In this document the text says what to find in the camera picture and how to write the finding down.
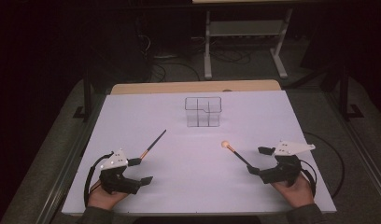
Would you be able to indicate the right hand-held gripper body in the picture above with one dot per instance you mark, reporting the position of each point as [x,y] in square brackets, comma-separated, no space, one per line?
[283,171]

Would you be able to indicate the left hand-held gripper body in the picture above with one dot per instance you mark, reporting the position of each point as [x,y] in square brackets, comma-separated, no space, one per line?
[117,182]

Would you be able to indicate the thin black makeup brush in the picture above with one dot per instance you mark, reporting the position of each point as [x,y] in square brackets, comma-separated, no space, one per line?
[152,145]

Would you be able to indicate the clear plastic divided organizer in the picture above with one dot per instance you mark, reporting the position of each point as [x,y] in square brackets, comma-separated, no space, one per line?
[203,112]

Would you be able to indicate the person's left hand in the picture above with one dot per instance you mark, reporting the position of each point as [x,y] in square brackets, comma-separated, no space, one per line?
[103,199]

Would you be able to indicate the person's right hand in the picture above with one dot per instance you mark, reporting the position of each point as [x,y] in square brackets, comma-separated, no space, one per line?
[296,194]

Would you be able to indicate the black metal stand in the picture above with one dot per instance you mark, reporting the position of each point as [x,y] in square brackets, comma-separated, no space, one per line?
[87,99]
[344,96]

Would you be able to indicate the white metal desk frame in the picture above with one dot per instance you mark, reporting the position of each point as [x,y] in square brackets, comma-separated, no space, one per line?
[246,28]

